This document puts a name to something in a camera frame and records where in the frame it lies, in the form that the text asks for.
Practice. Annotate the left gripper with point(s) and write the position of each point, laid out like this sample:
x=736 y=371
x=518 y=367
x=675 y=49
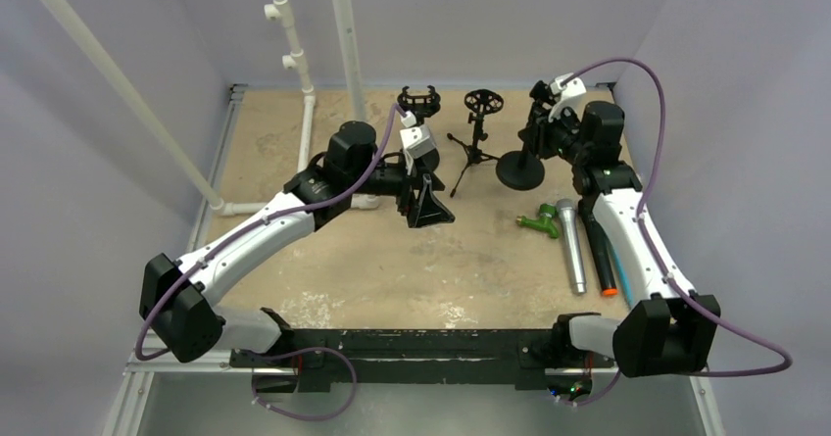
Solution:
x=427 y=208

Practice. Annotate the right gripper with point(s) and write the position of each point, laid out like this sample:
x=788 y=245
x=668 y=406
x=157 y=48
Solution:
x=537 y=130

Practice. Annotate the black clip round-base stand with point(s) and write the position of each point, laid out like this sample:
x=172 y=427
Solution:
x=516 y=169

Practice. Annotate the black tripod mic stand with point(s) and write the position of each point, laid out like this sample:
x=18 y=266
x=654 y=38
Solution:
x=481 y=103

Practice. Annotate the silver grey microphone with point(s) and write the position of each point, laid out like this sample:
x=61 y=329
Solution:
x=567 y=214

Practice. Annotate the black shock-mount round-base stand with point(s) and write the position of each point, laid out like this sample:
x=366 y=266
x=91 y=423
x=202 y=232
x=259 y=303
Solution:
x=423 y=106

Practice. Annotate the black microphone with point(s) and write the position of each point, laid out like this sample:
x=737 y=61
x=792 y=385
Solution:
x=600 y=251

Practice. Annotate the blue microphone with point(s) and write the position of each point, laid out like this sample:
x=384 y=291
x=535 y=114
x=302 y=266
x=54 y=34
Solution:
x=622 y=279

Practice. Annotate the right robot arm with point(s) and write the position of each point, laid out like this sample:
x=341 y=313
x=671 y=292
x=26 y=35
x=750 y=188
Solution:
x=668 y=330

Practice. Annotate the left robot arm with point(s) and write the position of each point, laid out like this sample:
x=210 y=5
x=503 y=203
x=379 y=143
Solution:
x=180 y=298

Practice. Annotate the green tap faucet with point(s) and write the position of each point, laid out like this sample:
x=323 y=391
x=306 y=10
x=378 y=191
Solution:
x=544 y=222

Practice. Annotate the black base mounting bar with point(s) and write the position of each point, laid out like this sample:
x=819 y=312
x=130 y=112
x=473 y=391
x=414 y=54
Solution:
x=526 y=359

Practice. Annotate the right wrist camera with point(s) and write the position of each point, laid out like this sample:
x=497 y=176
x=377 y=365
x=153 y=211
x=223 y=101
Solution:
x=568 y=90

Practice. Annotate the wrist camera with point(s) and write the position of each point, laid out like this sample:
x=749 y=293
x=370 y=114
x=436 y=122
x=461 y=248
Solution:
x=568 y=90
x=416 y=138

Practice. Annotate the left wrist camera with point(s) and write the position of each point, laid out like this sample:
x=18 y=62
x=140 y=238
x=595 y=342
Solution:
x=416 y=138

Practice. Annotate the aluminium rail frame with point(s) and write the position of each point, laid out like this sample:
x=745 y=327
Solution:
x=389 y=137

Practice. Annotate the white PVC pipe frame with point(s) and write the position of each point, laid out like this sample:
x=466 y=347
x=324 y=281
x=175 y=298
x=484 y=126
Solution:
x=276 y=10

